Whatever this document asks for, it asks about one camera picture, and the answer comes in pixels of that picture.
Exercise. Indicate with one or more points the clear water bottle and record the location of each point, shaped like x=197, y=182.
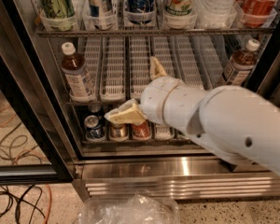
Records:
x=215, y=14

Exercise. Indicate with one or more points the wire shelf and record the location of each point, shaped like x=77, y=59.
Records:
x=97, y=102
x=156, y=32

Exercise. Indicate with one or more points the red coca-cola can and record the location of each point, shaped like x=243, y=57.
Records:
x=256, y=12

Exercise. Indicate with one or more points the blue pepsi can shelf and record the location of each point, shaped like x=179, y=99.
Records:
x=140, y=11
x=94, y=122

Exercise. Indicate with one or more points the green can top shelf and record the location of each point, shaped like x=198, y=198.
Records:
x=59, y=11

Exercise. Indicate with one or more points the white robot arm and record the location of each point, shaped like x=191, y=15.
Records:
x=234, y=123

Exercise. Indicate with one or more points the steel fridge bottom grille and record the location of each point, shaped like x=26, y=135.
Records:
x=179, y=178

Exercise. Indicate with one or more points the right tea bottle white cap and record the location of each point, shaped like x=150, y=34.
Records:
x=240, y=64

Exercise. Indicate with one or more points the blue pepsi can top shelf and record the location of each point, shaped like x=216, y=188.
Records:
x=140, y=11

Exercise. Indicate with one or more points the middle wire shelf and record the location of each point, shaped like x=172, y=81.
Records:
x=97, y=102

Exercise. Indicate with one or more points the glass fridge door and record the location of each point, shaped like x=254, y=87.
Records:
x=54, y=172
x=266, y=76

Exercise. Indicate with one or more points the clear plastic bin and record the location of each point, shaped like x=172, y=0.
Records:
x=138, y=209

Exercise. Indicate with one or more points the blue pepsi can bottom shelf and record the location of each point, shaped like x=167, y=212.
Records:
x=94, y=122

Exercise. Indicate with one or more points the top wire shelf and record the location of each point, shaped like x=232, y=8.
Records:
x=156, y=32

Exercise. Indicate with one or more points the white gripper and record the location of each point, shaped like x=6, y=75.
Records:
x=153, y=102

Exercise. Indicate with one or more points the left glass fridge door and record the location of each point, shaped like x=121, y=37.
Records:
x=54, y=172

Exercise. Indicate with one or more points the red can bottom shelf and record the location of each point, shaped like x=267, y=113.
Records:
x=141, y=131

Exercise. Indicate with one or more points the slim blue silver can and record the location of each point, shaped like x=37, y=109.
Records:
x=101, y=11

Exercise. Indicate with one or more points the left tea bottle white cap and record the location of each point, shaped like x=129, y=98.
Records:
x=77, y=73

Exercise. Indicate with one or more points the tea bottle white cap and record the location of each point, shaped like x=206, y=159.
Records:
x=240, y=64
x=77, y=73

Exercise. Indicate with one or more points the right glass fridge door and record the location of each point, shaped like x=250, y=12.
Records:
x=266, y=76

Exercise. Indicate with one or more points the gold can bottom shelf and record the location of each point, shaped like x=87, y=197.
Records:
x=118, y=131

